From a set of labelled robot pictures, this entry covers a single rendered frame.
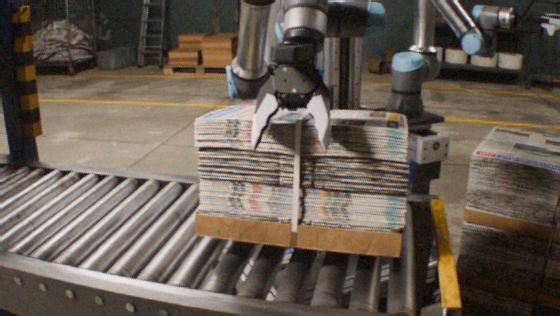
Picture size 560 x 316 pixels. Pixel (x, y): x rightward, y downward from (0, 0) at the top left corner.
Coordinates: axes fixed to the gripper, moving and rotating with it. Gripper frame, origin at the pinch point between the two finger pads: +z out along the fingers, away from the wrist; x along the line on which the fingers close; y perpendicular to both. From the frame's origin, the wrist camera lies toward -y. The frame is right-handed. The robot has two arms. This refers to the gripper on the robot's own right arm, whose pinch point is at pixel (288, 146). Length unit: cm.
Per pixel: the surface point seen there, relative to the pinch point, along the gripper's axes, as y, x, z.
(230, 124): 5.0, 11.8, -4.9
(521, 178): 69, -55, -15
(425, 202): 47, -25, -2
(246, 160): 8.1, 9.0, 0.5
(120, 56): 582, 440, -317
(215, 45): 534, 247, -307
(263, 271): 15.9, 5.6, 19.1
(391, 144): 6.2, -15.8, -3.1
